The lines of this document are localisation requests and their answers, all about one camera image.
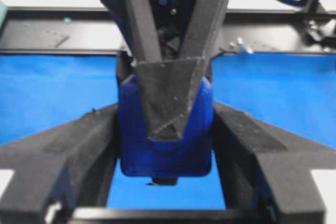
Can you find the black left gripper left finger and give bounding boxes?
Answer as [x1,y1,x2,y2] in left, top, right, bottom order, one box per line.
[1,104,119,223]

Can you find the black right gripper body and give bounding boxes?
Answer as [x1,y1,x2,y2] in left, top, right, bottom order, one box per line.
[149,0,202,59]

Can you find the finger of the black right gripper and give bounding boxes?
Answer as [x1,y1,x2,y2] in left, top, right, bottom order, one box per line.
[135,0,228,136]
[100,0,162,63]

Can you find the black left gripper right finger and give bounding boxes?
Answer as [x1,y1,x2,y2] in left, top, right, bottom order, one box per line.
[213,102,335,223]

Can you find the blue block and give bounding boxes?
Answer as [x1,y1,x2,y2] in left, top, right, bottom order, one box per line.
[118,74,214,178]

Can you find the blue table cloth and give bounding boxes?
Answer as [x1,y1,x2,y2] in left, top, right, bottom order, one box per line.
[1,54,335,209]

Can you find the black table frame rail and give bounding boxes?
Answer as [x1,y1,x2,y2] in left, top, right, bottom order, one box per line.
[1,7,335,55]

